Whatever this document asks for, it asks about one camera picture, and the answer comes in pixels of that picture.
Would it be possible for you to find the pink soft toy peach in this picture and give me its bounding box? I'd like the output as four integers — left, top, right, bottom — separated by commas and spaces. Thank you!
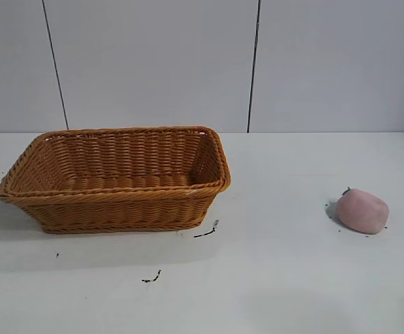
337, 186, 389, 235

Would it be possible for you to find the brown woven wicker basket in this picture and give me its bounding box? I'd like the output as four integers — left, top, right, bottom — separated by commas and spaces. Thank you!
0, 126, 232, 234

